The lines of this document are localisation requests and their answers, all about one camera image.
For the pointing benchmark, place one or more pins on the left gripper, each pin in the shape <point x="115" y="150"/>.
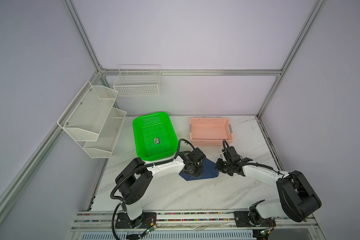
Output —
<point x="199" y="171"/>

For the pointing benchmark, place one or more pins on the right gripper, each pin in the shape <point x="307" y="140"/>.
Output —
<point x="219" y="161"/>

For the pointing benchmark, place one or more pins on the dark blue paper napkin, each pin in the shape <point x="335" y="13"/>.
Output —
<point x="205" y="170"/>

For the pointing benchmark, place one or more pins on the green plastic basket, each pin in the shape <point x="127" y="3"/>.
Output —
<point x="146" y="129"/>

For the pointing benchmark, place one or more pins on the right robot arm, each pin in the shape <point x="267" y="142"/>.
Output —
<point x="297" y="199"/>

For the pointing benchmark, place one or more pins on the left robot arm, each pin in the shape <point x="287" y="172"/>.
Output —
<point x="134" y="180"/>

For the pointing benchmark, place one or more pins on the pink plastic basket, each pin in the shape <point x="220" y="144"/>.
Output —
<point x="210" y="131"/>

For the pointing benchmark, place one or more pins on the white mesh lower shelf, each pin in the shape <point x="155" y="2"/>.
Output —
<point x="105" y="145"/>

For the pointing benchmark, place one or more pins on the white mesh shelf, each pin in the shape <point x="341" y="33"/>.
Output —
<point x="105" y="145"/>
<point x="84" y="119"/>

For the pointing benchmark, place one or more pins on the white mesh upper shelf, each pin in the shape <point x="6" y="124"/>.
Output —
<point x="84" y="119"/>

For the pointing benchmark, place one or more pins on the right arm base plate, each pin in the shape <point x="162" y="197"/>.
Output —
<point x="243" y="219"/>

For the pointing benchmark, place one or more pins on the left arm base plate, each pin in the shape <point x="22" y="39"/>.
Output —
<point x="145" y="221"/>

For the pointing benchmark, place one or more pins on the white wire wall basket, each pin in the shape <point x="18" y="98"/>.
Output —
<point x="138" y="80"/>

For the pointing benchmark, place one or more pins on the aluminium mounting rail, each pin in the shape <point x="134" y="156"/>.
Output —
<point x="187" y="220"/>

